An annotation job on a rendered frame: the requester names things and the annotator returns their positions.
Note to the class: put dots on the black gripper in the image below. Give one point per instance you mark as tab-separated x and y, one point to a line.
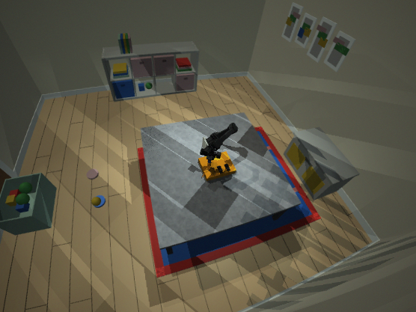
217	155

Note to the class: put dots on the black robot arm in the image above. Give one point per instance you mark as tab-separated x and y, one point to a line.
216	139

